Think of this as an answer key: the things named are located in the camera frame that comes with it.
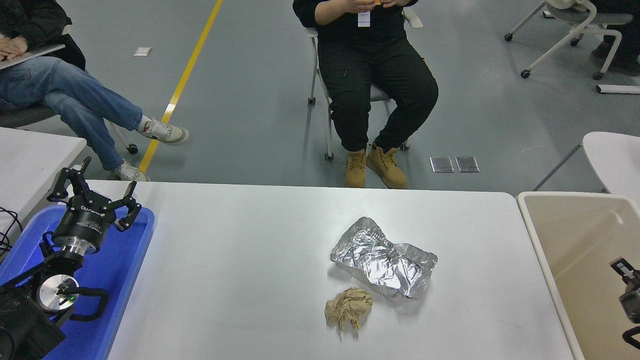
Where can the white rounded table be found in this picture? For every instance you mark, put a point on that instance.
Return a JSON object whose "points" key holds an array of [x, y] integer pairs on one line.
{"points": [[615, 155]]}

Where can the silver foil tray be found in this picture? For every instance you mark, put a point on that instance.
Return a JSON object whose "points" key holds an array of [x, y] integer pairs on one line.
{"points": [[385, 265]]}

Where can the white id badge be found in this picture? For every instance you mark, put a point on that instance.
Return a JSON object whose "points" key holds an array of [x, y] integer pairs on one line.
{"points": [[364, 20]]}

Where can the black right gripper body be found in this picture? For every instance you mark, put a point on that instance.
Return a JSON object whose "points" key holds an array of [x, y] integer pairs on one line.
{"points": [[631, 306]]}

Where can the person's right hand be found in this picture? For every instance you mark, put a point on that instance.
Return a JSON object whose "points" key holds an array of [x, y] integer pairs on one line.
{"points": [[359, 5]]}

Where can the white floor bar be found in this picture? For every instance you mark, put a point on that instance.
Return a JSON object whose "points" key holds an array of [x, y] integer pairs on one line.
{"points": [[620, 89]]}

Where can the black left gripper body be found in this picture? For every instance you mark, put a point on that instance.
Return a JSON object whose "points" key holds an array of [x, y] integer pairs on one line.
{"points": [[85, 222]]}

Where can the white side table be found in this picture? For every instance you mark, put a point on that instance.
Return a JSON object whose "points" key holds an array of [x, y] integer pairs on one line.
{"points": [[30, 165]]}

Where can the silver laptop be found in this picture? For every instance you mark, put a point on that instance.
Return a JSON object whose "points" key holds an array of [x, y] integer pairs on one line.
{"points": [[45, 53]]}

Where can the person's left hand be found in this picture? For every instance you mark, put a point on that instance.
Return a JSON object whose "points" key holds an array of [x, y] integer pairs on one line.
{"points": [[391, 3], [12, 49]]}

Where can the person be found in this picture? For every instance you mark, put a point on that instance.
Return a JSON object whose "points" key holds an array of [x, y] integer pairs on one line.
{"points": [[375, 80], [625, 60], [75, 95]]}

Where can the crumpled tan paper ball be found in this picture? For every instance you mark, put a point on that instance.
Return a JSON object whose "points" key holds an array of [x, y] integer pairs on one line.
{"points": [[350, 306]]}

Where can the silver floor outlet cover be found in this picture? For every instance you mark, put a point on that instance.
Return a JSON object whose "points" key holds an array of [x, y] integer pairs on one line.
{"points": [[467, 164], [442, 164]]}

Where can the blue plastic tray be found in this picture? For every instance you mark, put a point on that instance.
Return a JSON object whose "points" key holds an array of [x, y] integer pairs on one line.
{"points": [[120, 270]]}

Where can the large pale plastic bin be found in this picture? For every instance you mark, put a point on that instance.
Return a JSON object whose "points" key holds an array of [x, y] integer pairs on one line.
{"points": [[575, 240]]}

